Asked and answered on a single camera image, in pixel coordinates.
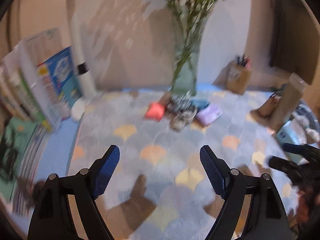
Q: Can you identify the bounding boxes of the purple packet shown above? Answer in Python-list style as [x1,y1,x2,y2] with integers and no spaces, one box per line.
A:
[195,103,222,126]

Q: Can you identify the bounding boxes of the plaid hair bow clip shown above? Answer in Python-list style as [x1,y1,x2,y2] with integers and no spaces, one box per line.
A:
[167,93,197,113]

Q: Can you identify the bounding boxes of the light blue cloth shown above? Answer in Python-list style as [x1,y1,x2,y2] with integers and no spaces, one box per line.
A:
[191,99,210,111]

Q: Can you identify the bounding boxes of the woven pen holder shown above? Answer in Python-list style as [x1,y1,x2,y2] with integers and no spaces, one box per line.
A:
[226,55,252,95]

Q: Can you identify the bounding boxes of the wall television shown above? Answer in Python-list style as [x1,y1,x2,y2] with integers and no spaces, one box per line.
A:
[269,0,319,85]

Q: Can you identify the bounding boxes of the beige thermos bottle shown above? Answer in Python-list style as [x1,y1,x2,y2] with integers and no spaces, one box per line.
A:
[269,73,306,132]

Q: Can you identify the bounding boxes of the blue tissue pack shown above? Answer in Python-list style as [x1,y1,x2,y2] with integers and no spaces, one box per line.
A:
[274,121,306,163]

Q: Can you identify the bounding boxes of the glass flower vase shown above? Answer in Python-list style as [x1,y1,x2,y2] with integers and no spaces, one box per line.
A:
[165,0,225,96]

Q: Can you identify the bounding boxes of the white lamp post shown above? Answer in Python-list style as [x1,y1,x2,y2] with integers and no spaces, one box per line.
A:
[66,0,97,100]

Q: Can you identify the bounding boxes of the pink soft block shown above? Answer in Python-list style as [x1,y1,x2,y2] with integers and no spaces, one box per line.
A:
[144,102,165,121]

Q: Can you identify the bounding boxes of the blue children's book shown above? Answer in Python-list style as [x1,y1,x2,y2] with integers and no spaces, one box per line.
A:
[37,47,82,120]

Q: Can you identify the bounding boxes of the tan round handbag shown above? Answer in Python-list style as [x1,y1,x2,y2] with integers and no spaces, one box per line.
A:
[250,93,281,126]

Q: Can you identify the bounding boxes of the white bunny plush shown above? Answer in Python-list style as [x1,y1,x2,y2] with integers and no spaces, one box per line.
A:
[293,112,319,144]

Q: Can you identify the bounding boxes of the patterned table mat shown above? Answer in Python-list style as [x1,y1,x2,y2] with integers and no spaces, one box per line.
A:
[69,91,298,239]

